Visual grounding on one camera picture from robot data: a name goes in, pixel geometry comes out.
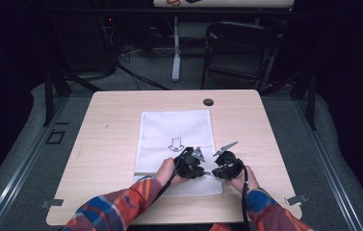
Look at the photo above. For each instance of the dark computer tower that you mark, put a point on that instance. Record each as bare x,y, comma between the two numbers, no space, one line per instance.
82,45

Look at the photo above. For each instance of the person's right hand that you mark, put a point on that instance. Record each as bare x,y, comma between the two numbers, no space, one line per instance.
248,183

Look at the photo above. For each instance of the person's left hand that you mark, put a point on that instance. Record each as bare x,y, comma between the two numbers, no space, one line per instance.
166,171

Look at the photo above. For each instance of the white desk leg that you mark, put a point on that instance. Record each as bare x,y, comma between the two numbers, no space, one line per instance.
176,57

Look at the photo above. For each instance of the aluminium floor rail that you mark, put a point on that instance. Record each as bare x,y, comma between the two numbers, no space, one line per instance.
18,170
330,170

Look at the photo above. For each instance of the grey tape piece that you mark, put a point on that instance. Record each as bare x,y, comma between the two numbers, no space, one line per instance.
52,203
296,199

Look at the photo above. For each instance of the black folding chair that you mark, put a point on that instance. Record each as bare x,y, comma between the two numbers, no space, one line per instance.
238,41

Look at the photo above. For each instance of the person's red clothing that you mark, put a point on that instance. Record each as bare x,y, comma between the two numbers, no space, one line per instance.
220,227

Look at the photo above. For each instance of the dark round table grommet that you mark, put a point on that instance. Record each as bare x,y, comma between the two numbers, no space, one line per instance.
208,102

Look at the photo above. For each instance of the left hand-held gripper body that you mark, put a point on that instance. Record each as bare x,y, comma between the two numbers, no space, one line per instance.
188,163

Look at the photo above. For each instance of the white cloth with arrow print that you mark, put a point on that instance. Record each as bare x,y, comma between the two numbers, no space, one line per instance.
172,128

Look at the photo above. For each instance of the black frame crossbar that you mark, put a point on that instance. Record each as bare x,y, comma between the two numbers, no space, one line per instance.
137,11

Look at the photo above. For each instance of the black frame post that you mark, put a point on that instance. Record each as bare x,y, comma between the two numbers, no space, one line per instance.
48,99
312,102

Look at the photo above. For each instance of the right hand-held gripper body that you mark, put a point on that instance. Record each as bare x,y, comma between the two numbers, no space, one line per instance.
232,166

